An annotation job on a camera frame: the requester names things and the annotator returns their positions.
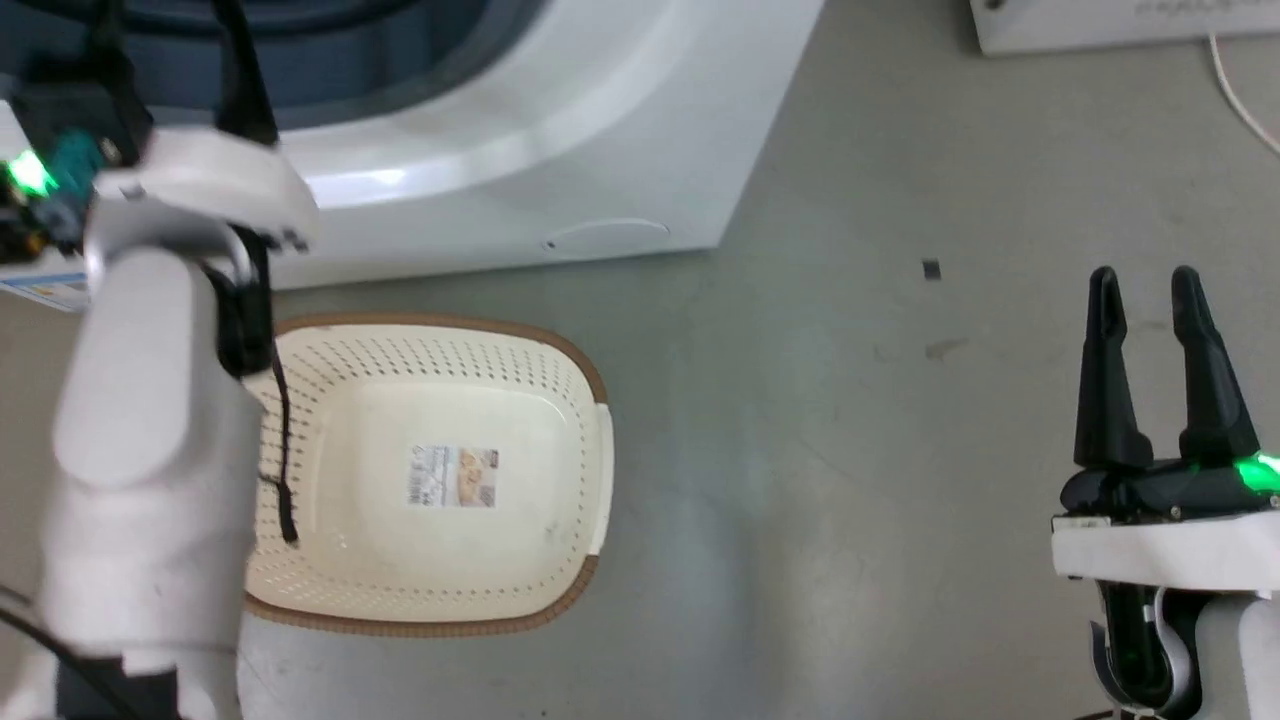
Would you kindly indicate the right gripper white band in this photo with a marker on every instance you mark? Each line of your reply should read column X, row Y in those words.
column 1170, row 530

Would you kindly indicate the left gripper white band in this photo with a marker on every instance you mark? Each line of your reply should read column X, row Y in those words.
column 200, row 185

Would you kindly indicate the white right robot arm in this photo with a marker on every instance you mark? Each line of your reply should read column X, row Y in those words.
column 1215, row 660

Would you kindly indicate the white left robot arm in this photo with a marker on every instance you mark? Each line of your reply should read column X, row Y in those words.
column 140, row 450

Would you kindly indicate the white front-load washing machine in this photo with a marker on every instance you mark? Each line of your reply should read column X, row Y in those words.
column 560, row 130

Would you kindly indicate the cream perforated basket brown rim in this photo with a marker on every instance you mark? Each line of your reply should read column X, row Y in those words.
column 460, row 400

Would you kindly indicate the dark grey washer door gasket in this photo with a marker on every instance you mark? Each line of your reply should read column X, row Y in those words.
column 400, row 40

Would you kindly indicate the blue white washer label sticker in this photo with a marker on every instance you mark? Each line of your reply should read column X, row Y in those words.
column 45, row 291

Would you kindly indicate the white box appliance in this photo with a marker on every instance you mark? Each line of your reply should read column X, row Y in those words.
column 1125, row 22

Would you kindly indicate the oval washer filter cover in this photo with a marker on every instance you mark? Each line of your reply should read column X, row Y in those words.
column 607, row 233

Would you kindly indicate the printed product label sticker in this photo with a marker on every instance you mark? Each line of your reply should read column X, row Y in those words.
column 452, row 476

